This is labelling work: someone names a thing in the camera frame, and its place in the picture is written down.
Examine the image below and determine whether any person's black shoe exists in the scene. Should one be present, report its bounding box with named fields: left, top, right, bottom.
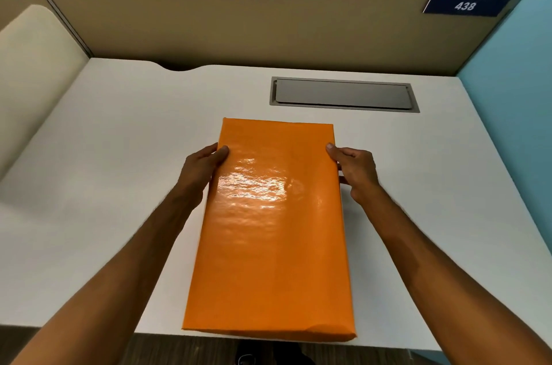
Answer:
left=236, top=341, right=316, bottom=365

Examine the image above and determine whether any orange box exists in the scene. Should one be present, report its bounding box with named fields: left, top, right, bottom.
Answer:
left=182, top=118, right=358, bottom=343

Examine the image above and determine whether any beige cubicle partition panel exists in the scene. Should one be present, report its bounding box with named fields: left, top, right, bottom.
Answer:
left=0, top=0, right=525, bottom=77

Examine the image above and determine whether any person's right forearm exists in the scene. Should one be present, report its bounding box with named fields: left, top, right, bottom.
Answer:
left=357, top=185, right=552, bottom=365

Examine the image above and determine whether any person's left hand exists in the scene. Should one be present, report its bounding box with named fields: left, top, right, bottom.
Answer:
left=172, top=143, right=229, bottom=211

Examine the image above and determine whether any cream curved side panel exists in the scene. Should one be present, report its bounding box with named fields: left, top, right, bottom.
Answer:
left=0, top=4, right=90, bottom=181

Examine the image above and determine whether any grey desk cable hatch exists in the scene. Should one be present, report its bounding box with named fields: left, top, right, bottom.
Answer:
left=269, top=76, right=420, bottom=114

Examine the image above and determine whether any person's right hand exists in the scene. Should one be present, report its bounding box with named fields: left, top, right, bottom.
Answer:
left=325, top=143, right=383, bottom=206

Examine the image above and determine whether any person's left forearm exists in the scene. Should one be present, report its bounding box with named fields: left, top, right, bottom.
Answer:
left=11, top=189, right=195, bottom=365

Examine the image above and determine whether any blue number plate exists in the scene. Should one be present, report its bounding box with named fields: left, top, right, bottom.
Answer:
left=423, top=0, right=512, bottom=17

